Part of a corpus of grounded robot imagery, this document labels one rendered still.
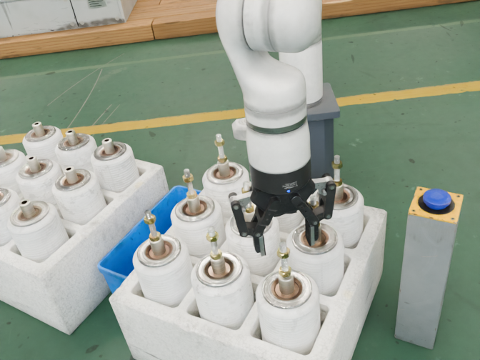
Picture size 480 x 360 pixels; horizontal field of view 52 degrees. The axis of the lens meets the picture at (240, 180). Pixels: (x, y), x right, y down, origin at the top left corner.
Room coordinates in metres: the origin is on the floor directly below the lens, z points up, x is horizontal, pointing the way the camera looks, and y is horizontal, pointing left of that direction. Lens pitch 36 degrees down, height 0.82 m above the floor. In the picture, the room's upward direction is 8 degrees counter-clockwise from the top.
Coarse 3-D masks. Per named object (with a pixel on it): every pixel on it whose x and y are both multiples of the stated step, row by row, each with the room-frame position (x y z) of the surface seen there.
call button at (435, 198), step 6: (426, 192) 0.58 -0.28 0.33; (432, 192) 0.57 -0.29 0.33; (438, 192) 0.57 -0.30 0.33; (444, 192) 0.57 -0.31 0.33; (426, 198) 0.56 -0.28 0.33; (432, 198) 0.56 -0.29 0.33; (438, 198) 0.56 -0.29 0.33; (444, 198) 0.56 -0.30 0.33; (450, 198) 0.56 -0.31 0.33; (426, 204) 0.56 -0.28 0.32; (432, 204) 0.55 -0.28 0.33; (438, 204) 0.55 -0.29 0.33; (444, 204) 0.55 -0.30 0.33
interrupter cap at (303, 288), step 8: (296, 272) 0.52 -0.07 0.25; (264, 280) 0.51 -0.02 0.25; (272, 280) 0.51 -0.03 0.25; (296, 280) 0.51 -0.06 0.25; (304, 280) 0.50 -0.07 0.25; (264, 288) 0.50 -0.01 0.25; (272, 288) 0.50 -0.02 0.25; (296, 288) 0.49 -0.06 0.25; (304, 288) 0.49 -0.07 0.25; (264, 296) 0.48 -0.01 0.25; (272, 296) 0.48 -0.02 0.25; (280, 296) 0.48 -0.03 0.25; (288, 296) 0.48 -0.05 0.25; (296, 296) 0.48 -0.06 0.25; (304, 296) 0.47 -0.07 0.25; (272, 304) 0.47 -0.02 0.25; (280, 304) 0.47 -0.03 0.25; (288, 304) 0.46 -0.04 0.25; (296, 304) 0.46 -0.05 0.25
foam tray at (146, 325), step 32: (224, 224) 0.75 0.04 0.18; (384, 224) 0.70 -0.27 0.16; (192, 256) 0.67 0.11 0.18; (352, 256) 0.61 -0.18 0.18; (128, 288) 0.61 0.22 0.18; (192, 288) 0.59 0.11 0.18; (256, 288) 0.58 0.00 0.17; (352, 288) 0.54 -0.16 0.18; (128, 320) 0.58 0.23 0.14; (160, 320) 0.53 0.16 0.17; (192, 320) 0.52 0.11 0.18; (256, 320) 0.50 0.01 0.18; (320, 320) 0.52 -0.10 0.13; (352, 320) 0.52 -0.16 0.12; (160, 352) 0.55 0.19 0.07; (192, 352) 0.51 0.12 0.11; (224, 352) 0.47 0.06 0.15; (256, 352) 0.44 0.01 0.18; (288, 352) 0.44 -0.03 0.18; (320, 352) 0.43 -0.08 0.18; (352, 352) 0.53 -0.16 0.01
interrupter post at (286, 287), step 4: (280, 276) 0.49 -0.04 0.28; (292, 276) 0.49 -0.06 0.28; (280, 280) 0.49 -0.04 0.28; (284, 280) 0.49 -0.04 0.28; (288, 280) 0.48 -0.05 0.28; (292, 280) 0.49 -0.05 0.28; (280, 284) 0.49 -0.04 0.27; (284, 284) 0.48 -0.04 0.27; (288, 284) 0.48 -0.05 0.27; (292, 284) 0.49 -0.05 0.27; (280, 288) 0.49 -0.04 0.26; (284, 288) 0.48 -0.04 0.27; (288, 288) 0.48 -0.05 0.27; (292, 288) 0.49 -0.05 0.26; (284, 292) 0.48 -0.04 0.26; (288, 292) 0.48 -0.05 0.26; (292, 292) 0.49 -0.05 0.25
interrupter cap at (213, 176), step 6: (210, 168) 0.84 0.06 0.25; (216, 168) 0.84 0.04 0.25; (234, 168) 0.83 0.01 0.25; (240, 168) 0.82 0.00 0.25; (210, 174) 0.82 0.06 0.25; (216, 174) 0.82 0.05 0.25; (234, 174) 0.81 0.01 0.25; (240, 174) 0.80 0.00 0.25; (210, 180) 0.80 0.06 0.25; (216, 180) 0.80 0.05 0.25; (222, 180) 0.79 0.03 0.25; (228, 180) 0.79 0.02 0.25; (234, 180) 0.79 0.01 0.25
